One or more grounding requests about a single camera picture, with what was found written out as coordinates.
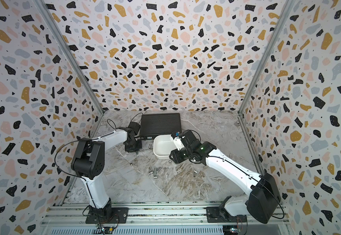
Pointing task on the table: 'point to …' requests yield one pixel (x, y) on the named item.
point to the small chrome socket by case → (150, 146)
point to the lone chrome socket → (194, 173)
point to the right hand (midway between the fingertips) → (172, 156)
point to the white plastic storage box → (162, 146)
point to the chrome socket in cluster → (151, 172)
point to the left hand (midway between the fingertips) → (139, 149)
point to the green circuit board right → (233, 230)
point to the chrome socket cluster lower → (155, 173)
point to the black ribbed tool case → (154, 124)
